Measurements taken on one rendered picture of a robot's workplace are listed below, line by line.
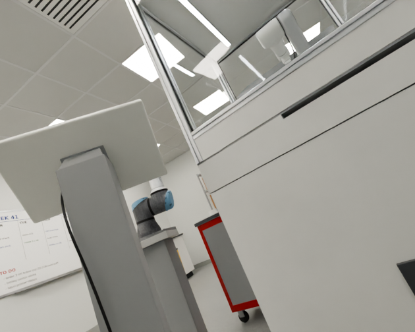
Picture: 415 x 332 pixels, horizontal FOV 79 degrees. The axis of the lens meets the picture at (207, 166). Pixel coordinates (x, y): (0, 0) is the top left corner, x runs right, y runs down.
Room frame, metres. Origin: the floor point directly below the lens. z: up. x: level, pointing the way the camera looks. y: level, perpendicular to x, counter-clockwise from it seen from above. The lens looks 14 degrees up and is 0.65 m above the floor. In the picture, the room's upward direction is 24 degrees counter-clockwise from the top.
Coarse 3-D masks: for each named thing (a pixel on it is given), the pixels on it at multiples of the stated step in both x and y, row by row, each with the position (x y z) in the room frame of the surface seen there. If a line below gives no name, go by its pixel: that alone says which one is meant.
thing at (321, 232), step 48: (336, 144) 0.85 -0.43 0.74; (384, 144) 0.79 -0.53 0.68; (240, 192) 1.03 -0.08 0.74; (288, 192) 0.95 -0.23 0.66; (336, 192) 0.88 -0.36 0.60; (384, 192) 0.83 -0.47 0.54; (240, 240) 1.07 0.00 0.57; (288, 240) 0.99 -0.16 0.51; (336, 240) 0.92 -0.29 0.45; (384, 240) 0.86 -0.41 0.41; (288, 288) 1.02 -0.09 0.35; (336, 288) 0.95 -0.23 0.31; (384, 288) 0.89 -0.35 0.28
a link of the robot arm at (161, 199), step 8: (152, 184) 1.53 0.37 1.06; (160, 184) 1.54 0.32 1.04; (152, 192) 1.52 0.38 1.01; (160, 192) 1.51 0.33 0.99; (168, 192) 1.53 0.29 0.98; (152, 200) 1.51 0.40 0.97; (160, 200) 1.51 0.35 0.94; (168, 200) 1.51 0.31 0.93; (152, 208) 1.51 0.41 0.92; (160, 208) 1.52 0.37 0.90; (168, 208) 1.54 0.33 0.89
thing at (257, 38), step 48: (144, 0) 1.06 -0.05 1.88; (192, 0) 0.95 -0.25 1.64; (240, 0) 0.87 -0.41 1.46; (288, 0) 0.81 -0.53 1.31; (336, 0) 0.75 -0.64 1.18; (192, 48) 1.00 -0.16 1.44; (240, 48) 0.92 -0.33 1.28; (288, 48) 0.85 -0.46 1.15; (192, 96) 1.05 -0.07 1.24; (240, 96) 0.96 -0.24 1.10
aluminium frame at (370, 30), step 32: (128, 0) 1.08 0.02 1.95; (384, 0) 0.70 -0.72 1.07; (352, 32) 0.75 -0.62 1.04; (384, 32) 0.72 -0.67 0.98; (160, 64) 1.07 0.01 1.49; (288, 64) 0.84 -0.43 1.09; (320, 64) 0.81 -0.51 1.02; (352, 64) 0.77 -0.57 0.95; (256, 96) 0.92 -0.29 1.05; (288, 96) 0.87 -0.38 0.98; (224, 128) 1.00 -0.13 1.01
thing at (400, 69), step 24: (408, 48) 0.71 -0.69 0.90; (360, 72) 0.77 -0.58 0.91; (384, 72) 0.74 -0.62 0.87; (408, 72) 0.72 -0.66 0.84; (336, 96) 0.81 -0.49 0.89; (360, 96) 0.78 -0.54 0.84; (384, 96) 0.76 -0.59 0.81; (288, 120) 0.89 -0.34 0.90; (312, 120) 0.86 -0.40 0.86; (336, 120) 0.83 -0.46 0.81; (240, 144) 0.98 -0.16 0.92; (264, 144) 0.94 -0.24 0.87; (288, 144) 0.91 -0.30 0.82; (216, 168) 1.05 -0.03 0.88; (240, 168) 1.00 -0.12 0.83
